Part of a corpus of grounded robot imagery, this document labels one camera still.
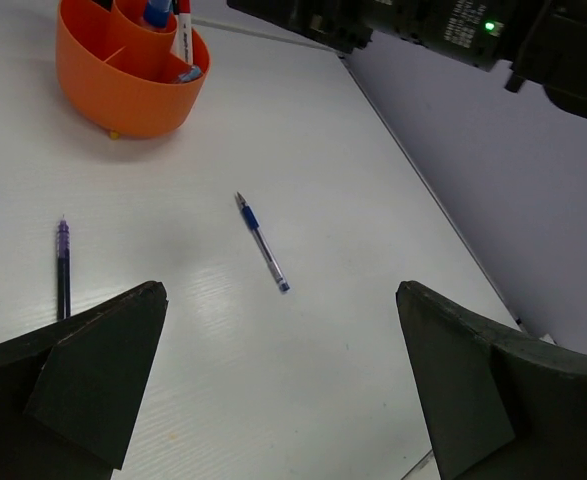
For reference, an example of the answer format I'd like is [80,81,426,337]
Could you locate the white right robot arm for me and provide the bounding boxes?
[228,0,587,119]

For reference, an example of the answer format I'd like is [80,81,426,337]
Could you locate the blue ballpoint pen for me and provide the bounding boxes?
[235,192,290,293]

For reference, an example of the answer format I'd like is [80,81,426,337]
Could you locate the orange round organizer container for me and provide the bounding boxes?
[56,1,210,138]

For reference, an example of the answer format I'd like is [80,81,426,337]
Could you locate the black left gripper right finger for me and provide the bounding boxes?
[396,281,587,479]

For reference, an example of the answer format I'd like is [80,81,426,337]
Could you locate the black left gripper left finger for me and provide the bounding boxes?
[0,281,168,479]

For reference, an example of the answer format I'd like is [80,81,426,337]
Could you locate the red-capped white marker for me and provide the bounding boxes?
[172,0,194,65]

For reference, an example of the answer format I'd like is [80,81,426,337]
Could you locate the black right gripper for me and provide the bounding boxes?
[227,0,528,71]

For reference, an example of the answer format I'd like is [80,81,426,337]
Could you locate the purple gel pen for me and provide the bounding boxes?
[56,218,71,321]

